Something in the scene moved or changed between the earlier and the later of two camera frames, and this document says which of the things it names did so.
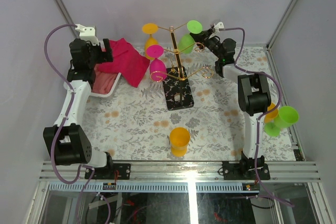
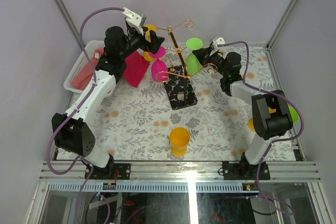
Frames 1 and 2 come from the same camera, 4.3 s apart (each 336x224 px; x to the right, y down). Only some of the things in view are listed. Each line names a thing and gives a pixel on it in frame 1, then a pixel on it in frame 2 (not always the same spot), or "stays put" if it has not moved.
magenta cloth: [126, 61] stays put
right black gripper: [202, 35] -> [203, 55]
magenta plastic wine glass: [157, 67] stays put
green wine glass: [186, 43] -> [193, 65]
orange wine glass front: [179, 138] stays put
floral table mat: [133, 123] stays put
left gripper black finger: [106, 56] -> [155, 43]
